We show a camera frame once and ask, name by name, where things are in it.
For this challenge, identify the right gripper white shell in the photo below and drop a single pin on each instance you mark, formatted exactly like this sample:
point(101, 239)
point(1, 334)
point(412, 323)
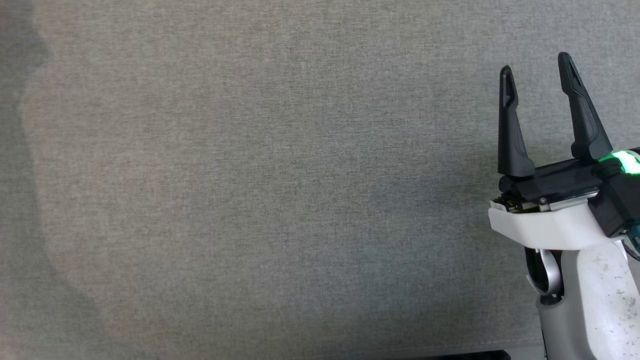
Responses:
point(545, 225)

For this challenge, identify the grey fabric sofa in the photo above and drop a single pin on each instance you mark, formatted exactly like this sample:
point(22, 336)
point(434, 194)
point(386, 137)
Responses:
point(250, 175)

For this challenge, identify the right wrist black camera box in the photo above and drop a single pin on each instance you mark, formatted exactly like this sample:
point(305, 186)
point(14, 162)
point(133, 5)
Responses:
point(617, 200)

